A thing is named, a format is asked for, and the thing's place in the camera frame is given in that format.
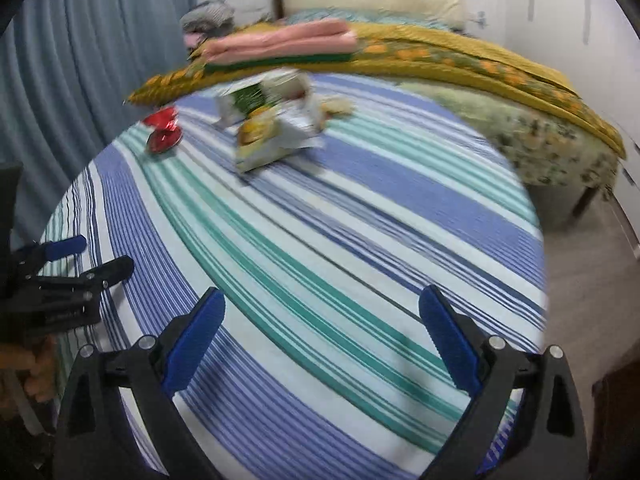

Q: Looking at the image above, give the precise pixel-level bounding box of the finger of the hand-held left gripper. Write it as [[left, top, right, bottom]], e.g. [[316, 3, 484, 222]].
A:
[[35, 256, 135, 311], [10, 235, 88, 276]]

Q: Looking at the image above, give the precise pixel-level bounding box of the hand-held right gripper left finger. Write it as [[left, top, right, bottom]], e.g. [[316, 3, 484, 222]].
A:
[[52, 287, 226, 480]]

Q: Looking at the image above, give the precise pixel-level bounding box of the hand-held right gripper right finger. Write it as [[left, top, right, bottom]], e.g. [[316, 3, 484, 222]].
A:
[[419, 285, 591, 480]]

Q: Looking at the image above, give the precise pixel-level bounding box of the blue plastic basket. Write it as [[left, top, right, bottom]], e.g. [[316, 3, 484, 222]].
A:
[[474, 432, 506, 477]]

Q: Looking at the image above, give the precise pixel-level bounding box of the red crushed can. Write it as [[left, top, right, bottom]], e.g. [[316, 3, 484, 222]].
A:
[[145, 127, 183, 154]]

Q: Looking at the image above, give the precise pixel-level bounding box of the white yellow snack bag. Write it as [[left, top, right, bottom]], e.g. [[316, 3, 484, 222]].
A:
[[235, 95, 326, 173]]

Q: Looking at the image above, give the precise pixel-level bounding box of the green white milk carton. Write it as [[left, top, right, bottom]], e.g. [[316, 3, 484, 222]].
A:
[[217, 82, 276, 128]]

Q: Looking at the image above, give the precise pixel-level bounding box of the banana peel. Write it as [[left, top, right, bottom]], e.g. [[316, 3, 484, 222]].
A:
[[320, 96, 355, 121]]

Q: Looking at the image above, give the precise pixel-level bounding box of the person's left hand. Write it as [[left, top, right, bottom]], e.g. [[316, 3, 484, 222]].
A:
[[0, 335, 57, 403]]

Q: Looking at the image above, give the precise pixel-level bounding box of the striped tablecloth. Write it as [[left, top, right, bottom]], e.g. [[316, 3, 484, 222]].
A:
[[42, 67, 548, 480]]

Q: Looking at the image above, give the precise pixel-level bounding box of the dark wooden cabinet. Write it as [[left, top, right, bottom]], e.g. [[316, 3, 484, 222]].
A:
[[592, 360, 640, 480]]

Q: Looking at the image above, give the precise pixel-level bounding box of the blue grey curtain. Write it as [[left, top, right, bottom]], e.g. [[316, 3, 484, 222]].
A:
[[0, 0, 198, 231]]

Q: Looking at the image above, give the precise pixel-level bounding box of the bed with yellow quilt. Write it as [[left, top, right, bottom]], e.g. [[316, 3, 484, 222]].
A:
[[272, 0, 603, 218]]

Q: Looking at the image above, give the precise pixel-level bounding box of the leaf print bed sheet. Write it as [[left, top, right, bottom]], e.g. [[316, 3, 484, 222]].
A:
[[400, 80, 621, 211]]

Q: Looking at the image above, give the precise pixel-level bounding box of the chequered clothes pile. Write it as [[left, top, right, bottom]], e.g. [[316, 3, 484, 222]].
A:
[[180, 1, 236, 31]]

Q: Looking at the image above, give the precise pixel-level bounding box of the green orange floral quilt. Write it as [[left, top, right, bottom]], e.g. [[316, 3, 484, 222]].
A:
[[125, 35, 626, 158]]

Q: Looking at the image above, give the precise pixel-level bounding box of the pink folded blanket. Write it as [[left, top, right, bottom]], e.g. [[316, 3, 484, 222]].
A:
[[200, 18, 358, 58]]

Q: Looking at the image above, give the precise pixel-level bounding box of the mustard dotted blanket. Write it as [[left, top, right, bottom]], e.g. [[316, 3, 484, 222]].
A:
[[235, 20, 573, 96]]

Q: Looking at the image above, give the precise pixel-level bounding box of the teal floral pillow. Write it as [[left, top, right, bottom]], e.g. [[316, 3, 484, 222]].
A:
[[350, 10, 451, 28], [286, 8, 351, 23]]

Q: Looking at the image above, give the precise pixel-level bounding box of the white wardrobe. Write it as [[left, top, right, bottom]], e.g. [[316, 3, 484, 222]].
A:
[[505, 0, 640, 261]]

